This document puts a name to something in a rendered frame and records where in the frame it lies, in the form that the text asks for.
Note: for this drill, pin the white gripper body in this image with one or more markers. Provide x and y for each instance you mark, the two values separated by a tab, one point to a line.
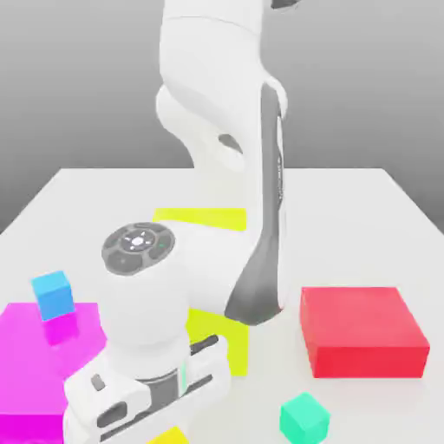
208	397

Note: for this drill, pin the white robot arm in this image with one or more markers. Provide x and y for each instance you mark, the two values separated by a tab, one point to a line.
215	104

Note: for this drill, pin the small yellow cube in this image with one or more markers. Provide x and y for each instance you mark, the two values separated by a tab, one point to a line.
170	437

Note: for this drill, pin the small green cube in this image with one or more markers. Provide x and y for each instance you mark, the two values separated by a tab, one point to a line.
303	419

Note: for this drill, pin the small magenta cube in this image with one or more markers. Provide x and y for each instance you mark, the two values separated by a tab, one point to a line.
60	331

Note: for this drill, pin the small blue cube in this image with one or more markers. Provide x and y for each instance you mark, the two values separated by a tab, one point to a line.
53	295

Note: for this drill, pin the large yellow box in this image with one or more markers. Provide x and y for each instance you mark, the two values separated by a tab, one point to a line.
222	338

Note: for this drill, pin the large red box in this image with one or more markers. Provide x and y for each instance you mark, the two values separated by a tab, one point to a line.
360	322

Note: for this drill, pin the large magenta box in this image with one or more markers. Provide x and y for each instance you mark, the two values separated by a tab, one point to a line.
27	364

